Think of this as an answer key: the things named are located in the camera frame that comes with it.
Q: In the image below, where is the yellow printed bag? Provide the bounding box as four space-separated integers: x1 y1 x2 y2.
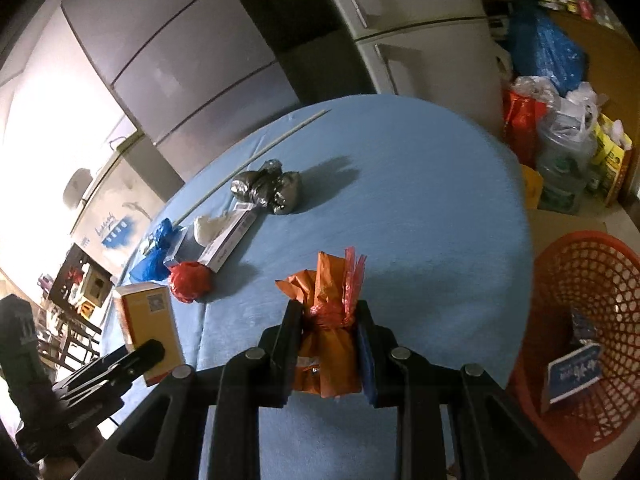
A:
592 114 634 207

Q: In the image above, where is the small dark packet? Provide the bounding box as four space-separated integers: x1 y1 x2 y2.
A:
569 307 599 346

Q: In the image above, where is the white chest freezer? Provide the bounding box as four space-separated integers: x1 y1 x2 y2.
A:
64 129 169 277

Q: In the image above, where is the dark wooden chair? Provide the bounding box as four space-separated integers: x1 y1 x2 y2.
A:
37 244 115 377

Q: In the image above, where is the blue tablecloth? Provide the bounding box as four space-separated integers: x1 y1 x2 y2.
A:
97 93 534 480

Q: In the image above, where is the orange snack packet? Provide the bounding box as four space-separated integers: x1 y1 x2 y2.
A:
275 246 369 399

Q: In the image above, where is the red plastic bag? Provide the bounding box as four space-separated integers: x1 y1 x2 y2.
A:
168 261 212 304

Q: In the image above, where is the thin white rod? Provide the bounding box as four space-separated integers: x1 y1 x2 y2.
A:
177 108 332 226

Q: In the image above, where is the large blue plastic sack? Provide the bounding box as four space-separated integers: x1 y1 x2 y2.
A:
507 0 587 97

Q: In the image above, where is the grey refrigerator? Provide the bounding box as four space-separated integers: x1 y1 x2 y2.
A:
59 0 302 182

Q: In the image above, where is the row of shelf goods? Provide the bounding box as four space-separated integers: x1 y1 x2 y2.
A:
536 0 617 32

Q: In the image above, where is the red shopping bag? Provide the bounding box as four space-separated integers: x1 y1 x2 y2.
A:
502 87 549 166

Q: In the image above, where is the white lidded pot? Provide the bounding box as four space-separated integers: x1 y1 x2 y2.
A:
62 167 97 209

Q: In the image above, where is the blue plastic bag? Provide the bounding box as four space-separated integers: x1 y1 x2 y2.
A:
128 218 186 284

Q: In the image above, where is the white refrigerator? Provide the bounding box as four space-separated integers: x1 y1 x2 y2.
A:
309 0 507 132

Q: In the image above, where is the white tissue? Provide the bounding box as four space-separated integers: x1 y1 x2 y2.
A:
193 212 237 244

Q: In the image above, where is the silver foil bag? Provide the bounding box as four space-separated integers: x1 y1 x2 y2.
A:
230 158 303 216

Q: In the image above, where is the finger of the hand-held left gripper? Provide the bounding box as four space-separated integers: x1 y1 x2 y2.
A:
52 338 167 407

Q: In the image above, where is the white and red carton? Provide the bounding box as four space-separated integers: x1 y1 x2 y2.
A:
165 205 259 274

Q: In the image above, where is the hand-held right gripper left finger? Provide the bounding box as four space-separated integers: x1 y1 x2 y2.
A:
70 300 306 480

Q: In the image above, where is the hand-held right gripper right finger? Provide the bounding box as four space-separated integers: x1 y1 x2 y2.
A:
354 300 581 480

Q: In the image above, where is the small yellow carton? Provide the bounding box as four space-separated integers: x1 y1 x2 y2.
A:
519 163 544 209

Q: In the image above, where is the orange plastic basket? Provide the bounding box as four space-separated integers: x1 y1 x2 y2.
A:
506 230 640 457

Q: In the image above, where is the yellow cardboard box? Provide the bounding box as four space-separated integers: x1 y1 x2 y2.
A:
112 282 186 387

